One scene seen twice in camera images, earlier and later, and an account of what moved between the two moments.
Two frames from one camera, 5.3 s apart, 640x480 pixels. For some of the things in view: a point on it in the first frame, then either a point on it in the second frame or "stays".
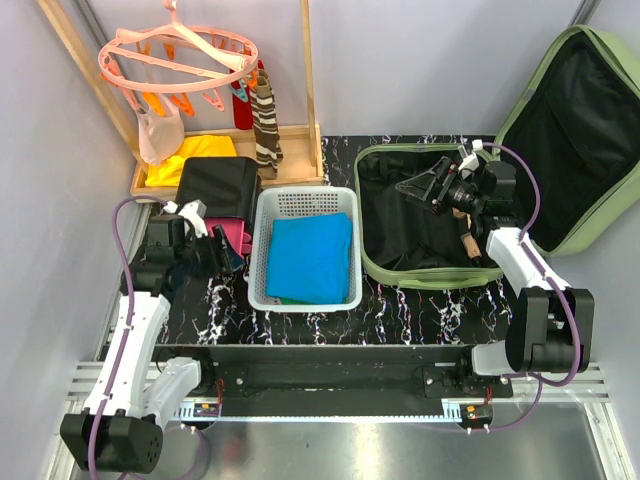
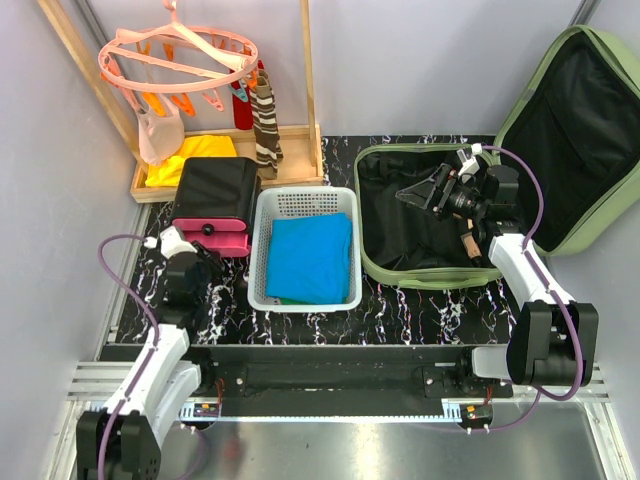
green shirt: x=291 y=301 stays
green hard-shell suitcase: x=576 y=140 stays
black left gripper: x=230 y=259 → x=207 y=257
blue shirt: x=309 y=259 stays
